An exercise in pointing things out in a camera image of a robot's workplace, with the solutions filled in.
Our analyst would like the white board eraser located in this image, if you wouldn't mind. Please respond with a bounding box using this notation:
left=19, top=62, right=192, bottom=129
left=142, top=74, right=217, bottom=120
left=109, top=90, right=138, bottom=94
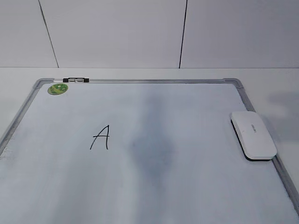
left=231, top=111, right=278, bottom=161

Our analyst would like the round green magnet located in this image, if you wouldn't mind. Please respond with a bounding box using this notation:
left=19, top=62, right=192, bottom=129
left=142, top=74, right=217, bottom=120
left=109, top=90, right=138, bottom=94
left=48, top=84, right=68, bottom=96

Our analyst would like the white board with grey frame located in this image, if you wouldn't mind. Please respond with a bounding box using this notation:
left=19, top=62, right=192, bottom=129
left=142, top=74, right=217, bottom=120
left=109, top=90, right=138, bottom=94
left=0, top=78, right=299, bottom=224

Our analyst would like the black and clear frame clip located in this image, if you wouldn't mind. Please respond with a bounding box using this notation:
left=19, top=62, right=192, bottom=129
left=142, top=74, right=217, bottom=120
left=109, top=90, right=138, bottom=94
left=63, top=77, right=89, bottom=83

